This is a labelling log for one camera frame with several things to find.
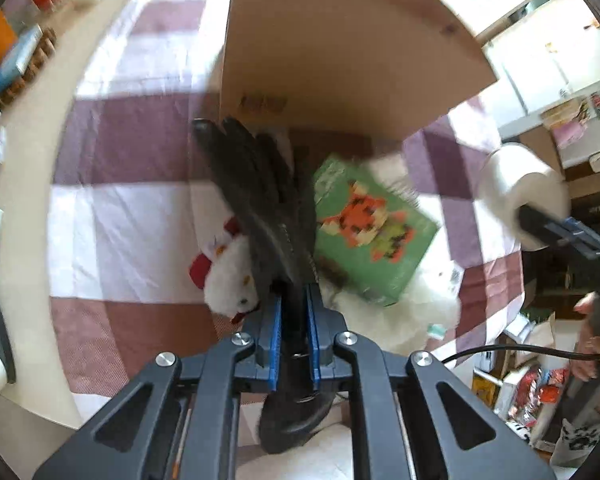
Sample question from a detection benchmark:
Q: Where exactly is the brown cardboard box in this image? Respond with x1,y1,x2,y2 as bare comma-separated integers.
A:
220,0,495,140

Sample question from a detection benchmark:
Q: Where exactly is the blue tissue pack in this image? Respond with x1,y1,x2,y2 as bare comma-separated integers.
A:
0,25,43,93

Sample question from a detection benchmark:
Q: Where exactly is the black leather glove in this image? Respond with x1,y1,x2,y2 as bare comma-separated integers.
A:
192,117,334,454

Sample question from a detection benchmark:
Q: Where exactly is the woven wicker coaster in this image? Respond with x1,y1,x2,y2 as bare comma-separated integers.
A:
0,27,57,110

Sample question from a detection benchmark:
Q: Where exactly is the checkered purple white tablecloth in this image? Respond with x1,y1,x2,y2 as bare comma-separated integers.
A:
47,0,524,419

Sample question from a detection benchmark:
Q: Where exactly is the green bricks toy box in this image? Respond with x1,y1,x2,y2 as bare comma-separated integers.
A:
313,156,439,307

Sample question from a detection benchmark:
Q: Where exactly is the black cable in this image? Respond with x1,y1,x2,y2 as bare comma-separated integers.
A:
440,342,600,366

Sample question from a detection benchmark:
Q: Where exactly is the white chicken plush toy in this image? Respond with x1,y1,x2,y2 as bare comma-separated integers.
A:
189,217,259,325

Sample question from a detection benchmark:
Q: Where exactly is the person right hand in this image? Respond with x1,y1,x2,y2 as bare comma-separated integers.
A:
570,292,600,412

